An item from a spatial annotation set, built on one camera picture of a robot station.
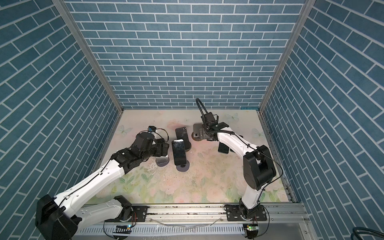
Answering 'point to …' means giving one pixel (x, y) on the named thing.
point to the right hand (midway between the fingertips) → (208, 131)
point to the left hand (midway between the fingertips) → (163, 144)
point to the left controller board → (125, 229)
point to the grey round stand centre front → (183, 167)
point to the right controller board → (252, 230)
